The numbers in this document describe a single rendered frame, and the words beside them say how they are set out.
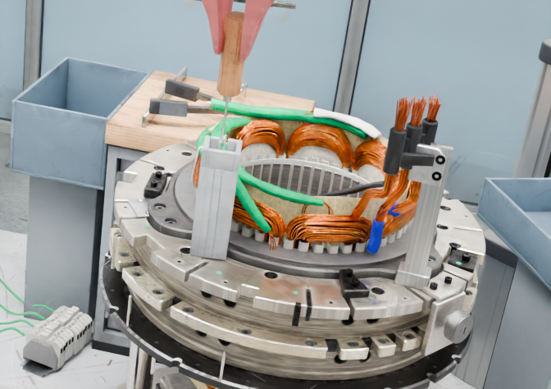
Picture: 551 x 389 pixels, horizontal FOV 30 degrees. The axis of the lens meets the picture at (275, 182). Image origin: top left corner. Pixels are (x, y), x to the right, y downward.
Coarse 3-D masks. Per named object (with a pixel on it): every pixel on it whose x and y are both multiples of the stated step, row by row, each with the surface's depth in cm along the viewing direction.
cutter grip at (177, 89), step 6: (168, 84) 113; (174, 84) 113; (180, 84) 113; (186, 84) 113; (168, 90) 114; (174, 90) 113; (180, 90) 113; (186, 90) 113; (192, 90) 112; (198, 90) 113; (180, 96) 113; (186, 96) 113; (192, 96) 113
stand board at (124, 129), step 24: (144, 96) 116; (216, 96) 120; (264, 96) 122; (288, 96) 123; (120, 120) 109; (168, 120) 111; (192, 120) 112; (216, 120) 113; (120, 144) 108; (144, 144) 108; (168, 144) 108
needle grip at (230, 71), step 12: (228, 12) 72; (240, 12) 72; (228, 24) 72; (240, 24) 72; (228, 36) 72; (240, 36) 72; (228, 48) 72; (228, 60) 73; (228, 72) 73; (240, 72) 74; (228, 84) 74; (240, 84) 74; (228, 96) 74
